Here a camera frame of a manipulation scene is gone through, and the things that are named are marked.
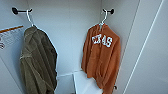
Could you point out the white clothes hanger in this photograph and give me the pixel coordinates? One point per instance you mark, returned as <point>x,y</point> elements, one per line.
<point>29,16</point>
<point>104,18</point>

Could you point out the orange printed hoodie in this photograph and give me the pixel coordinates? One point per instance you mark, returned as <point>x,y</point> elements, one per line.
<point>101,56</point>

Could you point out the white wardrobe door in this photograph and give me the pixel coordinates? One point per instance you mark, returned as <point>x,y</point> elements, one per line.
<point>150,50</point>

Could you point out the dark green jacket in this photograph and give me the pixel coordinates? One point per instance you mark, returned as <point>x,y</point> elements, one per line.
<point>38,63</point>

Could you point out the white wardrobe carcass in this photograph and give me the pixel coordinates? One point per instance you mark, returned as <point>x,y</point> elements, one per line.
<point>70,33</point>

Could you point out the orange label sticker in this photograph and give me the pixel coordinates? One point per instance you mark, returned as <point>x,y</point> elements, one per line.
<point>10,36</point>

